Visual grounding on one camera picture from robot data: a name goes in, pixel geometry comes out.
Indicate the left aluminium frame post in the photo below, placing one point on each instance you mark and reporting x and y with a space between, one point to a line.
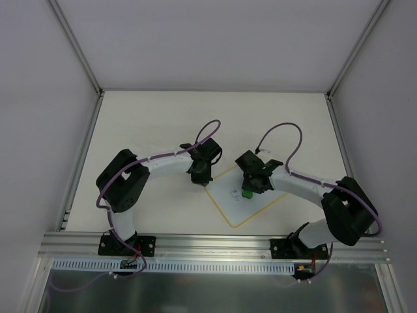
72 40

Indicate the right aluminium frame post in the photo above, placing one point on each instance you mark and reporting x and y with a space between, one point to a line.
365 34

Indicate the aluminium frame post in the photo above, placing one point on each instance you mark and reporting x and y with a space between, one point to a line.
365 34
72 40

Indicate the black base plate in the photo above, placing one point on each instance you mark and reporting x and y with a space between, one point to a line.
280 249
110 246

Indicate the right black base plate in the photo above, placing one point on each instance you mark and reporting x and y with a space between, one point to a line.
280 249

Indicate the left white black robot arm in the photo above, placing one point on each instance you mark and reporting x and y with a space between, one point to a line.
123 180

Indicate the green whiteboard eraser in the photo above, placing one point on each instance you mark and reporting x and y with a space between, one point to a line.
248 194

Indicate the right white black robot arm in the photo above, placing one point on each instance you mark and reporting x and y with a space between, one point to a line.
348 212

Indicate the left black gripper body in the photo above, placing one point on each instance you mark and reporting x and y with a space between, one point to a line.
201 174

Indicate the white slotted cable duct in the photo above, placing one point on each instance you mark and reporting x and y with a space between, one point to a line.
175 266

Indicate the yellow framed whiteboard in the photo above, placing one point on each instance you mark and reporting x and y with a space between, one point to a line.
225 191

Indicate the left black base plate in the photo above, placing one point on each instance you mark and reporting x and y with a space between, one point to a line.
110 246

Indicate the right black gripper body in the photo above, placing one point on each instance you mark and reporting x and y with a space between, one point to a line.
253 183

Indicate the aluminium mounting rail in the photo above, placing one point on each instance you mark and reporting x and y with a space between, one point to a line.
207 247

